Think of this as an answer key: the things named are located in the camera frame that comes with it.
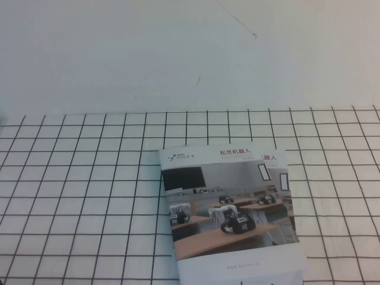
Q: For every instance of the AgileX robotics brochure book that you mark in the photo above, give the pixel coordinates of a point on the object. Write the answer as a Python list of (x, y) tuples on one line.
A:
[(225, 213)]

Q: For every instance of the white black-grid checkered tablecloth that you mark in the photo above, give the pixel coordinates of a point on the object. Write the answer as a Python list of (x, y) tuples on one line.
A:
[(74, 184)]

